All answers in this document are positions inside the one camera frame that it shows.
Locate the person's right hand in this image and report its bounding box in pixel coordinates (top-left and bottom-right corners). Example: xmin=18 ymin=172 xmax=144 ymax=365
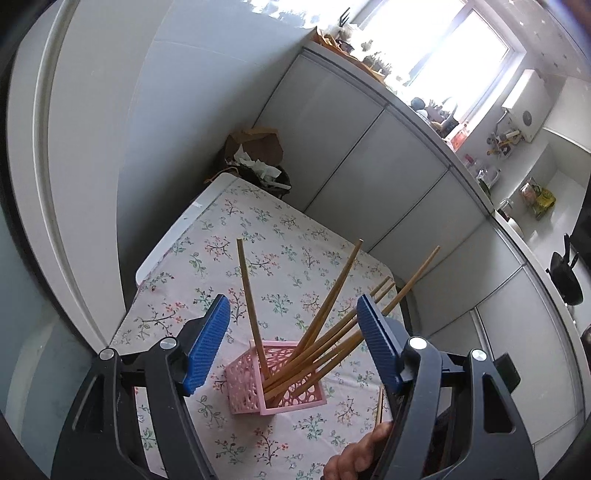
xmin=322 ymin=422 xmax=394 ymax=480

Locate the white water heater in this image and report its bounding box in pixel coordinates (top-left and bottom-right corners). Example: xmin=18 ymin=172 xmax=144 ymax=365
xmin=502 ymin=69 xmax=552 ymax=143

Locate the black chopstick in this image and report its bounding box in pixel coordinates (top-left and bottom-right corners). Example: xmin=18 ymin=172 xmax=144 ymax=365
xmin=264 ymin=330 xmax=363 ymax=400

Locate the floral tablecloth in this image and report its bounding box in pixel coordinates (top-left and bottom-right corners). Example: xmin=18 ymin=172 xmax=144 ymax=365
xmin=111 ymin=174 xmax=397 ymax=479

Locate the pink perforated utensil holder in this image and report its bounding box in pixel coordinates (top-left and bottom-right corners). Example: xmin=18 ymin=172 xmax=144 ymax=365
xmin=224 ymin=339 xmax=329 ymax=417

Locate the black basket on counter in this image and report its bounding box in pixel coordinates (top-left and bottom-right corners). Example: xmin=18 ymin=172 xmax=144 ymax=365
xmin=430 ymin=107 xmax=459 ymax=138

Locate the bamboo chopstick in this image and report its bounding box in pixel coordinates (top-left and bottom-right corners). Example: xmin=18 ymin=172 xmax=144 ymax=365
xmin=375 ymin=384 xmax=385 ymax=426
xmin=267 ymin=280 xmax=398 ymax=398
xmin=264 ymin=245 xmax=441 ymax=402
xmin=264 ymin=275 xmax=393 ymax=393
xmin=236 ymin=238 xmax=270 ymax=379
xmin=286 ymin=239 xmax=363 ymax=363

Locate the brown paper bag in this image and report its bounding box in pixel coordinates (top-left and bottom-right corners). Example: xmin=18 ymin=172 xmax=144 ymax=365
xmin=223 ymin=127 xmax=283 ymax=166

